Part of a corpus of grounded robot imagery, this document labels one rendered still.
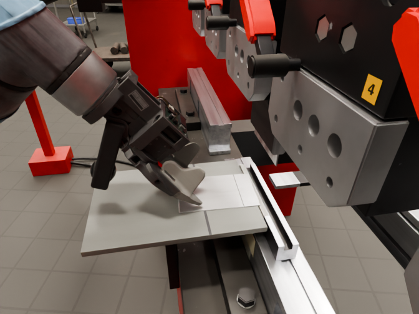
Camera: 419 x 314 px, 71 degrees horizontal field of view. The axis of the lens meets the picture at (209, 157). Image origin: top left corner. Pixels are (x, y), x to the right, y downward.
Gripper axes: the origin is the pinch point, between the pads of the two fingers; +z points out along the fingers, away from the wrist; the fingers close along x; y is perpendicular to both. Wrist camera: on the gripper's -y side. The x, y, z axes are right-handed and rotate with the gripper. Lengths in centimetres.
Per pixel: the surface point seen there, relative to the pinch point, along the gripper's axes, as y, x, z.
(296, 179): 14.0, 1.1, 12.6
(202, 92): 4, 53, 8
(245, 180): 7.1, 2.3, 7.1
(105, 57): -106, 356, 3
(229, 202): 4.0, -3.0, 4.6
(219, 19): 19.8, 4.5, -16.1
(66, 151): -120, 163, 15
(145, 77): -15, 84, -1
